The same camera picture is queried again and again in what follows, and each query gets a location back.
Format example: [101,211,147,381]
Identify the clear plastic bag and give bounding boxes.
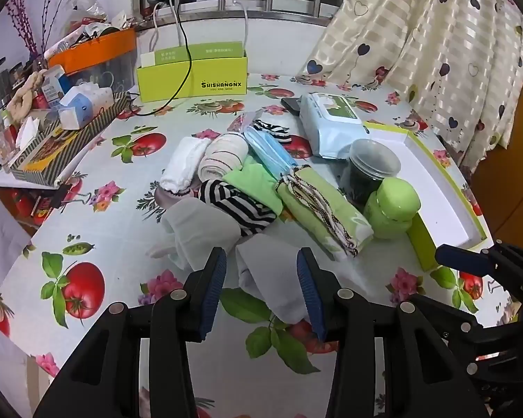
[72,0,109,22]

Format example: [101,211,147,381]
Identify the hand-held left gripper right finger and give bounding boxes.
[296,246,491,418]

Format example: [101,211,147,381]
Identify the lime green cardboard box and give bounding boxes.
[136,42,248,103]

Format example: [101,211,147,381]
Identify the white tissue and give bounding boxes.
[15,115,42,149]

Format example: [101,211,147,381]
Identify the cream heart print curtain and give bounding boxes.
[296,0,523,175]

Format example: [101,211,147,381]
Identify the white towel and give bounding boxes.
[160,137,212,194]

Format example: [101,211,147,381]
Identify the black phone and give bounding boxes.
[281,98,306,116]

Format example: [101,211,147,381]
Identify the fruit print tablecloth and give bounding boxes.
[0,70,519,418]

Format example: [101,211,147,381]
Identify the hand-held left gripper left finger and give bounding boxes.
[32,246,228,418]

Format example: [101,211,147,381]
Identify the clear plastic packet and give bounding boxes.
[229,113,262,133]

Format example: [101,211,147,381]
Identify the clear plastic container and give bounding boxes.
[338,138,402,205]

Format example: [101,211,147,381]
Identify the white cable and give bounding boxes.
[233,0,249,46]
[149,0,180,49]

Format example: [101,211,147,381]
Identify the black cable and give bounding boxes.
[128,0,193,117]

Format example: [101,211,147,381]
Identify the white tray green rim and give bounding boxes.
[362,122,489,273]

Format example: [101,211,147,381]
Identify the wet wipes pack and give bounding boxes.
[298,93,364,157]

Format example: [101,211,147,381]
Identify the green cloth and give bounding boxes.
[222,163,284,216]

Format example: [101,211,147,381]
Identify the beige striped towel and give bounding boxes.
[199,133,248,181]

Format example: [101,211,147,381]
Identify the orange plastic tray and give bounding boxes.
[48,28,138,75]

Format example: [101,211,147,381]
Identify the green jar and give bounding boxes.
[363,178,421,240]

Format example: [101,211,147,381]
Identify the small blue white box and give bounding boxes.
[41,65,66,101]

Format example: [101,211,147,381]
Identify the white tube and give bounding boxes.
[44,37,83,60]

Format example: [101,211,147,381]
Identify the purple decorative branches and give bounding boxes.
[6,0,83,57]

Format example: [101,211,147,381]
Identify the green folded towel braided trim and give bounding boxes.
[275,165,373,262]

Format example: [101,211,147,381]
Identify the beige braided plush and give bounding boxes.
[6,72,44,123]

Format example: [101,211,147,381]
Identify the black binder clip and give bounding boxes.
[37,183,92,214]

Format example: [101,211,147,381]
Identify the blue face mask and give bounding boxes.
[244,128,297,177]

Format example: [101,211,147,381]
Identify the brown wooden cabinet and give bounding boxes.
[460,30,523,249]

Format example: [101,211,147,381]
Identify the dark transparent storage box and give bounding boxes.
[65,50,138,96]

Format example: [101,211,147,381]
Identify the white blue tissue pack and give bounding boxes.
[59,85,114,130]

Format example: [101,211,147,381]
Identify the white sock mauve toe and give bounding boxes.
[146,185,240,271]

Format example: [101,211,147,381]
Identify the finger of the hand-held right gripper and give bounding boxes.
[435,239,523,302]
[412,294,485,350]

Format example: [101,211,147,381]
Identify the large black white striped sock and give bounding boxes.
[198,178,277,238]

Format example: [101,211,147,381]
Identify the striped cardboard box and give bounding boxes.
[6,91,131,186]

